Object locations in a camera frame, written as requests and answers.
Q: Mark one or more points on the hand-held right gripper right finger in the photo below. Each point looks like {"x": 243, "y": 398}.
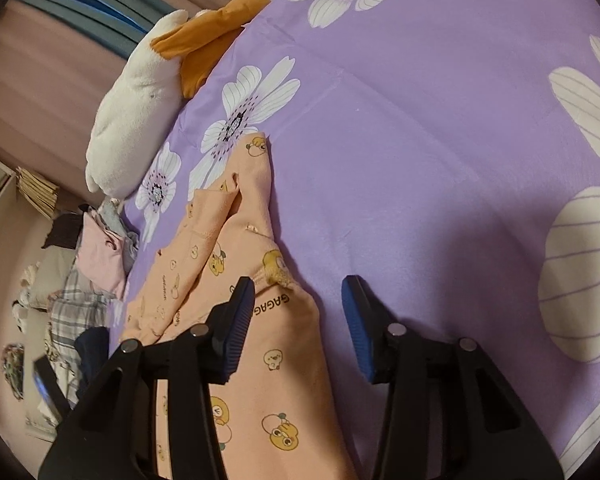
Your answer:
{"x": 355, "y": 322}

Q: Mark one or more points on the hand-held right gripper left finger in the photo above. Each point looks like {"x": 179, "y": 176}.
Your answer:
{"x": 237, "y": 332}

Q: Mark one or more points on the peach duck-print baby garment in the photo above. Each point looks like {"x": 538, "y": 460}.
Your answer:
{"x": 290, "y": 345}

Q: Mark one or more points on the dark navy cloth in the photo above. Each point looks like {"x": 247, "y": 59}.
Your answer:
{"x": 92, "y": 355}

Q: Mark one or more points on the pink cloth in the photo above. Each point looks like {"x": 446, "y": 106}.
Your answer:
{"x": 102, "y": 255}

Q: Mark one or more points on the plaid cloth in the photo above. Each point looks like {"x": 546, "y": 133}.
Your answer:
{"x": 75, "y": 302}

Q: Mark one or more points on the purple floral bedsheet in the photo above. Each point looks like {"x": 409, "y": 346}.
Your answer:
{"x": 405, "y": 160}

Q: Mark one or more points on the dark glossy device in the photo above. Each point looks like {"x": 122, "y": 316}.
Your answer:
{"x": 50, "y": 390}

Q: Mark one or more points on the dark brown cloth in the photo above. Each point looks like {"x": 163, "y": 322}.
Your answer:
{"x": 62, "y": 230}

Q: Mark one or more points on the floral patterned cloth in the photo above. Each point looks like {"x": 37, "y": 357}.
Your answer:
{"x": 12, "y": 370}

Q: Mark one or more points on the stack of papers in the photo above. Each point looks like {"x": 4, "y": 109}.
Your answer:
{"x": 37, "y": 190}

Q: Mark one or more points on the white and orange plush toy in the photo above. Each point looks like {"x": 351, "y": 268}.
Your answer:
{"x": 130, "y": 110}

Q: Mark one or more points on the beige curtain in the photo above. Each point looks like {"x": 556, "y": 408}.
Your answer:
{"x": 40, "y": 100}

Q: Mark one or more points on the teal curtain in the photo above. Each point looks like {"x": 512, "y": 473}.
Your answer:
{"x": 100, "y": 5}

